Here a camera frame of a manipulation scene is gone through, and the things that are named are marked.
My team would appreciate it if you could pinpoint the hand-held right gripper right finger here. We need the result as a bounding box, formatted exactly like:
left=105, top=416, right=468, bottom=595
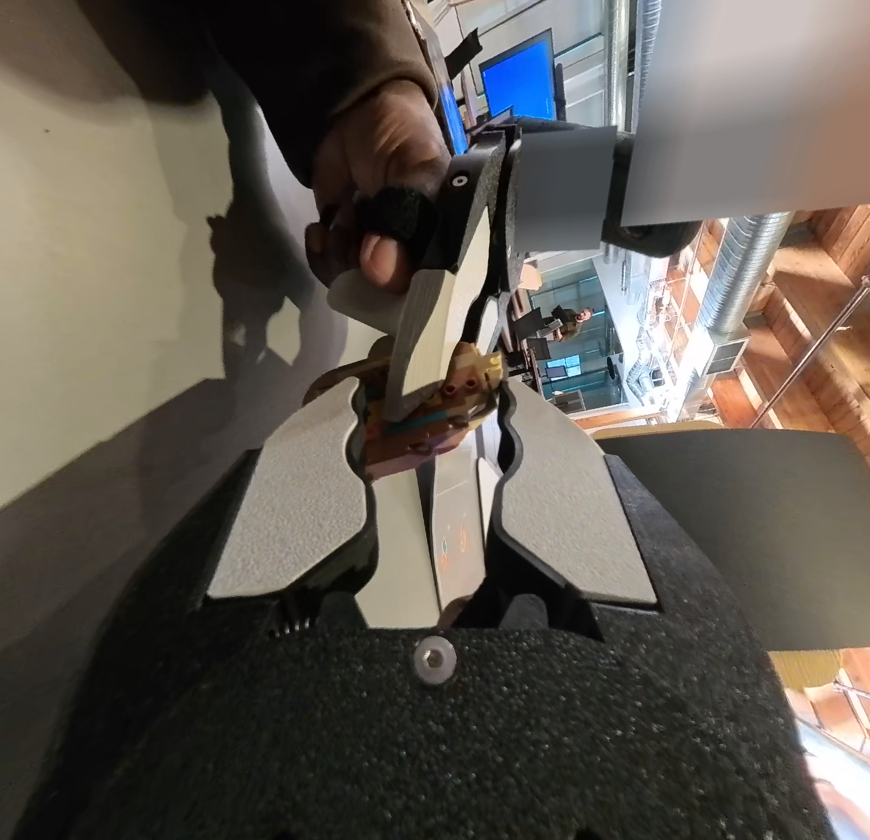
left=476, top=381, right=659, bottom=633

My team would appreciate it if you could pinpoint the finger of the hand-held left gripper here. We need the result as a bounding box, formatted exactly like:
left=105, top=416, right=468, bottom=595
left=386, top=209, right=492, bottom=420
left=474, top=298, right=503, bottom=353

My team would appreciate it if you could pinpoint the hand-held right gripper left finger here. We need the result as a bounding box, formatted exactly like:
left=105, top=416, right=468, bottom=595
left=206, top=378, right=379, bottom=627

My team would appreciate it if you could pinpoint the brown and tan brick model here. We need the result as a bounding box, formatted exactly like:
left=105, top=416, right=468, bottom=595
left=302, top=340, right=508, bottom=481

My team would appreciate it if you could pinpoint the person's left forearm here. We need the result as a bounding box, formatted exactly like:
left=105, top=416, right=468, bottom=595
left=75, top=0, right=441, bottom=190

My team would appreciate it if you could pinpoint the grey desk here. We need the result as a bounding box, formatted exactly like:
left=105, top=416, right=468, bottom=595
left=0, top=0, right=490, bottom=840

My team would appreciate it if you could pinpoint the person's left hand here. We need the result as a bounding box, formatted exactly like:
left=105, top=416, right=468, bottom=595
left=303, top=94, right=454, bottom=290

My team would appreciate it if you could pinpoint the small blue-screen monitor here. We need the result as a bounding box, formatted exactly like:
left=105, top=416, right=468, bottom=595
left=438, top=84, right=471, bottom=156

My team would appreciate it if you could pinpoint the grey instruction booklet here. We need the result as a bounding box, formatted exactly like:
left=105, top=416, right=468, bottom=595
left=427, top=439, right=492, bottom=604

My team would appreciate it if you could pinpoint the blue wall screen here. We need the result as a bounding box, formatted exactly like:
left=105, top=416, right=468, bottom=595
left=479, top=30, right=556, bottom=122

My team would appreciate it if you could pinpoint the thin silver air duct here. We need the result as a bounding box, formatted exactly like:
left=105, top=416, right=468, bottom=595
left=601, top=0, right=675, bottom=129

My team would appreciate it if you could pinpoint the large silver air duct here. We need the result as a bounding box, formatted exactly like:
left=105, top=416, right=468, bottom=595
left=696, top=211, right=798, bottom=341

